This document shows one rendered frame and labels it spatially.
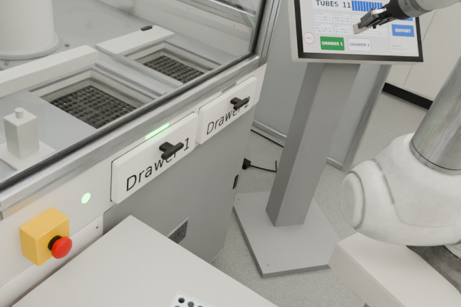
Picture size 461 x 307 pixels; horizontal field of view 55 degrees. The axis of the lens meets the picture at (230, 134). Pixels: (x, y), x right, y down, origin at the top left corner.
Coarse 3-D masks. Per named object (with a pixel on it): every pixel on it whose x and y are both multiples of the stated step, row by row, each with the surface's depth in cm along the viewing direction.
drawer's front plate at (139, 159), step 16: (176, 128) 106; (192, 128) 113; (144, 144) 98; (160, 144) 102; (192, 144) 116; (128, 160) 93; (144, 160) 99; (176, 160) 113; (112, 176) 93; (128, 176) 96; (144, 176) 102; (112, 192) 96; (128, 192) 99
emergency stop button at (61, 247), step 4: (64, 236) 78; (60, 240) 77; (64, 240) 77; (68, 240) 78; (56, 244) 76; (60, 244) 76; (64, 244) 77; (68, 244) 77; (52, 248) 76; (56, 248) 76; (60, 248) 76; (64, 248) 77; (68, 248) 78; (52, 252) 76; (56, 252) 76; (60, 252) 77; (64, 252) 77; (68, 252) 79; (56, 256) 76; (60, 256) 77
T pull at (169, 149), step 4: (164, 144) 102; (168, 144) 103; (176, 144) 103; (180, 144) 103; (160, 148) 102; (164, 148) 101; (168, 148) 101; (172, 148) 101; (176, 148) 102; (180, 148) 103; (164, 152) 100; (168, 152) 100; (172, 152) 101; (164, 156) 99; (168, 156) 100
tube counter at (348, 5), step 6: (342, 0) 154; (348, 0) 155; (354, 0) 156; (360, 0) 157; (342, 6) 154; (348, 6) 155; (354, 6) 156; (360, 6) 157; (366, 6) 158; (372, 6) 158; (378, 6) 159
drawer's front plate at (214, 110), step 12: (240, 84) 131; (252, 84) 135; (228, 96) 124; (240, 96) 131; (252, 96) 139; (204, 108) 116; (216, 108) 120; (228, 108) 127; (240, 108) 135; (204, 120) 117; (216, 120) 123; (228, 120) 131; (204, 132) 120; (216, 132) 127
